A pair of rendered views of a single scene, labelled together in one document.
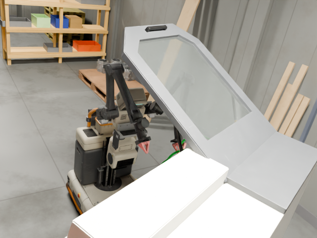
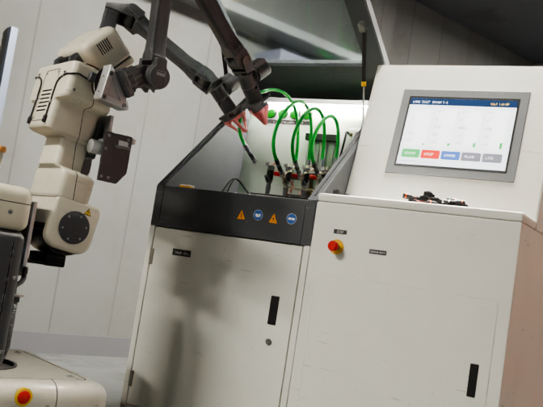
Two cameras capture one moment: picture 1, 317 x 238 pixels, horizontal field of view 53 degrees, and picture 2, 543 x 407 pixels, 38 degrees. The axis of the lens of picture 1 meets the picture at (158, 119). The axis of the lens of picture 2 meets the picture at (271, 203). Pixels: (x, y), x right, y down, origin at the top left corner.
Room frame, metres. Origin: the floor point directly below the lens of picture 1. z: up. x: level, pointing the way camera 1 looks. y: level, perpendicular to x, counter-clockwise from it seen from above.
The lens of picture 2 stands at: (1.86, 2.84, 0.69)
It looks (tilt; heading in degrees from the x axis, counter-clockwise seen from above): 5 degrees up; 266
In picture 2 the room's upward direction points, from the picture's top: 9 degrees clockwise
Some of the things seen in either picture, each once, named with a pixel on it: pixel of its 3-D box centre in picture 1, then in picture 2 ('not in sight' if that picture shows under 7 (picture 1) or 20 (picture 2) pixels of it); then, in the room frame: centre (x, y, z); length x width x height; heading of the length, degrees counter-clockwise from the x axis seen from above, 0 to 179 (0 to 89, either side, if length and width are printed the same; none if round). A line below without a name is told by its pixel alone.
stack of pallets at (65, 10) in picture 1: (63, 22); not in sight; (8.40, 2.90, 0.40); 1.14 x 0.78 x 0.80; 36
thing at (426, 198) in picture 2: not in sight; (435, 199); (1.14, 0.25, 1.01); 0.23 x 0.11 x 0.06; 147
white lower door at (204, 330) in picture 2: not in sight; (210, 328); (1.82, -0.06, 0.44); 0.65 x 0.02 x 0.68; 147
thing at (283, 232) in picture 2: not in sight; (231, 214); (1.81, -0.07, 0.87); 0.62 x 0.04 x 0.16; 147
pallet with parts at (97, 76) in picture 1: (114, 79); not in sight; (5.61, 0.94, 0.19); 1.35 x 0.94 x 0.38; 36
